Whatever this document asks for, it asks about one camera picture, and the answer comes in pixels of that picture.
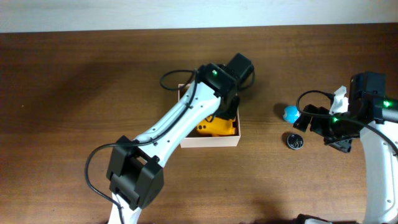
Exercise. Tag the black round cap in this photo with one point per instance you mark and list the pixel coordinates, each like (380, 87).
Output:
(295, 141)

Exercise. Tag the open beige cardboard box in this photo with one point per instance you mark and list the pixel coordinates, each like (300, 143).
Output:
(211, 141)

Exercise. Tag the orange toy animal figure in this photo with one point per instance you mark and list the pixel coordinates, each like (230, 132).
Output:
(217, 127)

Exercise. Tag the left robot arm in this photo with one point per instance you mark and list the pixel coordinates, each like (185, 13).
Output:
(135, 169)

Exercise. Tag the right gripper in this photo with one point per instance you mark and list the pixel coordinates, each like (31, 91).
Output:
(315, 121)

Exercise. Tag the blue ball with eyes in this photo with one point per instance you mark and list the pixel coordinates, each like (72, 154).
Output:
(291, 114)

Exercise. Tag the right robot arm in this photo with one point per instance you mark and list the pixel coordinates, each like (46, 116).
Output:
(363, 111)

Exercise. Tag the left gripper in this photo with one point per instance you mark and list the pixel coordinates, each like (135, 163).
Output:
(229, 111)

